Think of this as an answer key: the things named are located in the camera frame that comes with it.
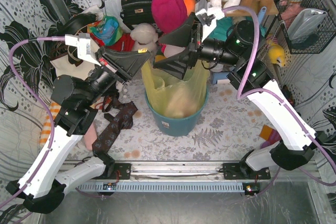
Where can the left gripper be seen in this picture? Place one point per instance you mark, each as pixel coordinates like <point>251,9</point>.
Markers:
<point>110,69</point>

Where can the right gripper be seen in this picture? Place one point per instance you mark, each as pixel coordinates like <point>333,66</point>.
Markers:
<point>195,44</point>

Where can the yellow trash bag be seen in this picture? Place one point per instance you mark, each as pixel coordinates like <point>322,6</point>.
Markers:
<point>172,97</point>

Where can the teal trash bin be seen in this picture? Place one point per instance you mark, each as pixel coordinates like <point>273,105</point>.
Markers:
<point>176,127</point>

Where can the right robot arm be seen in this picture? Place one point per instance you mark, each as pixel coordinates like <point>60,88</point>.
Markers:
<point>253,81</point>

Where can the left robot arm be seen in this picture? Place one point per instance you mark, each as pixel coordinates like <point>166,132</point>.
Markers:
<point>43,187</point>

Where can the colourful printed bag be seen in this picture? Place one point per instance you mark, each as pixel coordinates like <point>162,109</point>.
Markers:
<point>107,30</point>

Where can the magenta fabric bag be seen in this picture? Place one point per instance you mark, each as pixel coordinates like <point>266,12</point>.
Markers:
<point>169,14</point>

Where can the cream canvas tote bag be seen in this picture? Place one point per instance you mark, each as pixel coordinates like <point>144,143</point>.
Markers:
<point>63,66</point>

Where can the pink white plush doll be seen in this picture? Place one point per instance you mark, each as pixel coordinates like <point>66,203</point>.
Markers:
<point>170,50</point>

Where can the red cloth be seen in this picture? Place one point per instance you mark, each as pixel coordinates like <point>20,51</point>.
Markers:
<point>124,44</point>

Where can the teal folded cloth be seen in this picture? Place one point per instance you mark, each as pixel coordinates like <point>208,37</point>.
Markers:
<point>224,24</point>

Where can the brown patterned necktie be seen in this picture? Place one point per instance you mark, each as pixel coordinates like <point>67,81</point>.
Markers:
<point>120,117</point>

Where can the orange plush toy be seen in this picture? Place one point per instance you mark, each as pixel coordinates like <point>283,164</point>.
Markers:
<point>190,6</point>

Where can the black leather handbag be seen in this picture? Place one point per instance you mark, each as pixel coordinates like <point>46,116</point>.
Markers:
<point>135,12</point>

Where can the pink cloth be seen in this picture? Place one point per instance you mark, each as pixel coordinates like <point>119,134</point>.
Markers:
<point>90,137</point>

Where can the orange checkered towel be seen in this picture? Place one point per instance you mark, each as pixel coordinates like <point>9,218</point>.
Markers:
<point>45,133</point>

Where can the wooden metal shelf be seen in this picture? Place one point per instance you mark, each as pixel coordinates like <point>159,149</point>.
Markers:
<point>245,14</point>

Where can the purple red sock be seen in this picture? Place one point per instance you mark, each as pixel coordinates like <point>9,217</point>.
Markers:
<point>269,135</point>

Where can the silver foil pouch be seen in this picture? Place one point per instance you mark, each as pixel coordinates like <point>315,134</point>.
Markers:
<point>306,22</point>

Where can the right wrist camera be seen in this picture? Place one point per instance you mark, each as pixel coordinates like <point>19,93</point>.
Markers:
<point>208,17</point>

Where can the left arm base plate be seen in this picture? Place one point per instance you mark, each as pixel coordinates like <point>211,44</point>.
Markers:
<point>121,171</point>

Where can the aluminium front rail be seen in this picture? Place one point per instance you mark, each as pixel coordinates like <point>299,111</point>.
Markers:
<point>151,170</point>

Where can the black wire basket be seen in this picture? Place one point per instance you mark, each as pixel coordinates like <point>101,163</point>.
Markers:
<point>314,43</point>

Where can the grey cable duct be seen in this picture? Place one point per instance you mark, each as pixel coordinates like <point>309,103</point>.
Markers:
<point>163,187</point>

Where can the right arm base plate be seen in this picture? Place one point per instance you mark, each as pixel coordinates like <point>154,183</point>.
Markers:
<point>238,171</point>

